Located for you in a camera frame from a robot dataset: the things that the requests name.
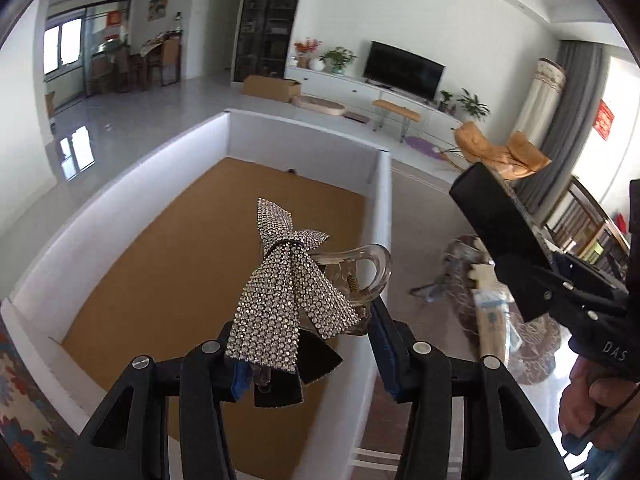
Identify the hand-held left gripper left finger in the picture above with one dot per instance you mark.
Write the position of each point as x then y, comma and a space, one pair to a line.
241, 382

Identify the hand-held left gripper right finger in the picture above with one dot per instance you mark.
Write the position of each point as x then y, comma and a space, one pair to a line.
387, 360

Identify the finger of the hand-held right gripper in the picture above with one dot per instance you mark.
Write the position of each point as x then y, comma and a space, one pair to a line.
590, 272
492, 210

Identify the rhinestone bow hair clip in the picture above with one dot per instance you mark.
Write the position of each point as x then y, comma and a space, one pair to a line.
280, 300

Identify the clear plastic box with label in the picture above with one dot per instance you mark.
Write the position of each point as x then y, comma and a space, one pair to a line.
492, 315

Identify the white container with cork bottom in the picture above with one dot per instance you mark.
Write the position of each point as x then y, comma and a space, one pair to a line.
200, 260

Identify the person's right hand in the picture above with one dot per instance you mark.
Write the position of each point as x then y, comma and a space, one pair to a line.
585, 400

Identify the dark wooden slatted chair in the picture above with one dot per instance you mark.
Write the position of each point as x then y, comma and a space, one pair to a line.
585, 220

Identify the orange lounge rocking chair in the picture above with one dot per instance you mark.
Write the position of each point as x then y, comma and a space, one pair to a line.
475, 147

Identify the round purple mat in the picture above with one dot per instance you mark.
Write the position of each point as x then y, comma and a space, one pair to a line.
421, 146

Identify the broad-leaf green potted plant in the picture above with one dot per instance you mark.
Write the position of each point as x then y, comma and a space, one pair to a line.
472, 104

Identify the covered standing air conditioner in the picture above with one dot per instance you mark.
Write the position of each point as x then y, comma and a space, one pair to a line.
537, 100

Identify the small potted plant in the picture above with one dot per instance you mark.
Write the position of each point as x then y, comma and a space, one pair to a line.
444, 99

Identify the grey curtain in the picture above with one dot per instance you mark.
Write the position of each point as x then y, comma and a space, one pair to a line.
570, 110

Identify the wooden bench with metal legs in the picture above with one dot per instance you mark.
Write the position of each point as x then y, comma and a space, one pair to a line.
397, 109

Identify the red paper poster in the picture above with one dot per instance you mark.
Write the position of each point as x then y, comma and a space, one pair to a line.
603, 119

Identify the small flat floor mat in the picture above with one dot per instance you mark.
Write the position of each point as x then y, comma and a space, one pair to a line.
356, 117

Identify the black flat television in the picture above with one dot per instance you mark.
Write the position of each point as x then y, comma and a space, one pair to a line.
402, 70

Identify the white television cabinet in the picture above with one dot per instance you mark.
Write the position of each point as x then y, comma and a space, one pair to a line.
340, 85

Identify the oval pink pet bed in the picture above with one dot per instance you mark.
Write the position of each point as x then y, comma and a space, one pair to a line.
318, 105

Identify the leafy green potted plant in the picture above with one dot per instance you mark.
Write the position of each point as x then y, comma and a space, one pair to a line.
339, 59

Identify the floral printed cloth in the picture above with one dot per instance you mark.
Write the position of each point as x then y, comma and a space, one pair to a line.
25, 410

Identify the round white vase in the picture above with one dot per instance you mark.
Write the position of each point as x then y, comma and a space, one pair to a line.
316, 64

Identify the red flower bouquet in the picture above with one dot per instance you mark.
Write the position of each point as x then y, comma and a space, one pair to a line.
306, 47

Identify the cardboard box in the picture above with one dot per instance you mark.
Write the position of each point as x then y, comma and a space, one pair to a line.
270, 88

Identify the dark glass display cabinet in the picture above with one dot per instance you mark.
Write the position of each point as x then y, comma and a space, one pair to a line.
270, 15

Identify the dining table with chairs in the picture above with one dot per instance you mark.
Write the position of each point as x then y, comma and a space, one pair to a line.
150, 60

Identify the framed wall painting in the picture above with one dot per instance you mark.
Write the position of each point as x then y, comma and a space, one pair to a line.
159, 1

